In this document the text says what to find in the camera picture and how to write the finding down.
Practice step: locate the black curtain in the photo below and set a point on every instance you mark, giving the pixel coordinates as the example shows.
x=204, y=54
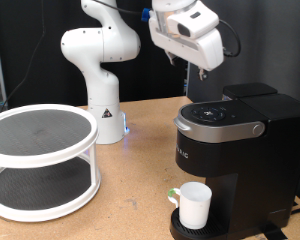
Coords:
x=40, y=50

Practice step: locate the black Keurig coffee machine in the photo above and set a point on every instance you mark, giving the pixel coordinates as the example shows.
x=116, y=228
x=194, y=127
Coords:
x=256, y=160

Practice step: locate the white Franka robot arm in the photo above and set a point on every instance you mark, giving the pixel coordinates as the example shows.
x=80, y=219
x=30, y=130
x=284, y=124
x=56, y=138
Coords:
x=103, y=83

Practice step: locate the grey vertical rail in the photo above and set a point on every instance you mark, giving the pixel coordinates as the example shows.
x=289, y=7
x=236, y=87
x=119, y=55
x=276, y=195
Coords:
x=187, y=83

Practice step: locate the dark grey partition panel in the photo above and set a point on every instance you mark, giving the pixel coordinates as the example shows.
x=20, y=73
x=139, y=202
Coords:
x=273, y=40

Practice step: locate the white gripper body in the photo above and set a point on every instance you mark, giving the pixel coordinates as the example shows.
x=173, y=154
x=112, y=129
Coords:
x=206, y=53

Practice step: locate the white two-tier turntable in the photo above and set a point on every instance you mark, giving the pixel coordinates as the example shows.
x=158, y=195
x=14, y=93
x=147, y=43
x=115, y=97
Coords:
x=40, y=160

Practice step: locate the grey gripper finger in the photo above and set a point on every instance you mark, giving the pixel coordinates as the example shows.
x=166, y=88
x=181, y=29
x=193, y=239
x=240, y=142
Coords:
x=171, y=57
x=202, y=74

